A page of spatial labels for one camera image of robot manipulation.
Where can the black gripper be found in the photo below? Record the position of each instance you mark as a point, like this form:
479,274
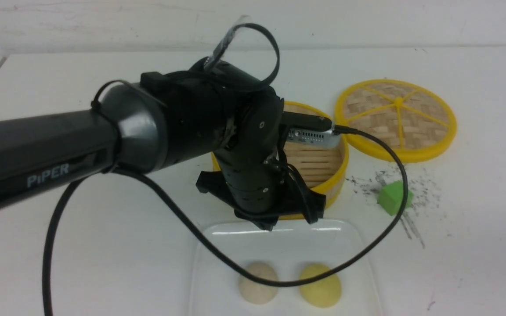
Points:
255,178

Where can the white steamed bun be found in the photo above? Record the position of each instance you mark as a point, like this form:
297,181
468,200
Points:
254,292

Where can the yellow steamed bun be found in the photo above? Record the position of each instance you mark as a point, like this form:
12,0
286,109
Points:
324,293

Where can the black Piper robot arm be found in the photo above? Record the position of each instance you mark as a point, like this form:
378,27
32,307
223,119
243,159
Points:
159,122

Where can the white rectangular plate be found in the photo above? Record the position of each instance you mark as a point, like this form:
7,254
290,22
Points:
288,248

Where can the yellow rimmed bamboo steamer basket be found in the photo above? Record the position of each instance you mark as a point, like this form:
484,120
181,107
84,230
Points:
320,168

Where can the green cube block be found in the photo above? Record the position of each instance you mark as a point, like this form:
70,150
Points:
390,197

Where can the yellow rimmed bamboo steamer lid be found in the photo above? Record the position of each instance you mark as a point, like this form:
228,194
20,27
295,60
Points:
414,122

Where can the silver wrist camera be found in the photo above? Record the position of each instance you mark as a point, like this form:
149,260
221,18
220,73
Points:
310,130

